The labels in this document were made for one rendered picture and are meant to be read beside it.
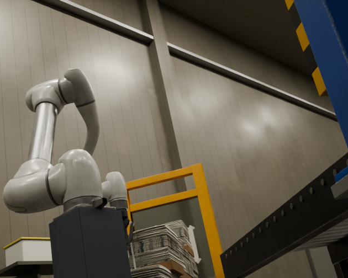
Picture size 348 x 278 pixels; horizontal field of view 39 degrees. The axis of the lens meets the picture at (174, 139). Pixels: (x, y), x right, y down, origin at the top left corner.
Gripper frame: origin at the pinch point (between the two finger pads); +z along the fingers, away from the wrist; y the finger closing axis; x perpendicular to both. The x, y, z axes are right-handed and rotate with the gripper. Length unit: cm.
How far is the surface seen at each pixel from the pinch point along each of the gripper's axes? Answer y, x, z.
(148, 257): -9.4, -6.4, 4.1
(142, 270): -11.5, 21.8, 14.6
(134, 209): 25, -149, -65
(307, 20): -79, 158, 2
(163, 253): -17.1, -6.1, 4.0
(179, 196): -14, -149, -67
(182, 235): -17, -95, -22
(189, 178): 2, -439, -177
